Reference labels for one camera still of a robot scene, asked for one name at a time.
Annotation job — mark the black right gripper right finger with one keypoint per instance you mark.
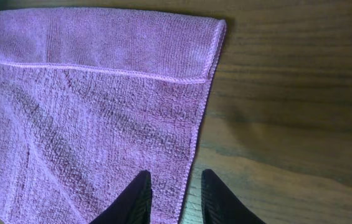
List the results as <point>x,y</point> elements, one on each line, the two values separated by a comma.
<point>220,206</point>

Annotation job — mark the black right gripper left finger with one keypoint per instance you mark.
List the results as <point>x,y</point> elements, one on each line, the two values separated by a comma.
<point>132,206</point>

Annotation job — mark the purple microfiber cloth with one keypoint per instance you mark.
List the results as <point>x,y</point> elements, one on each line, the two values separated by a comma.
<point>89,97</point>

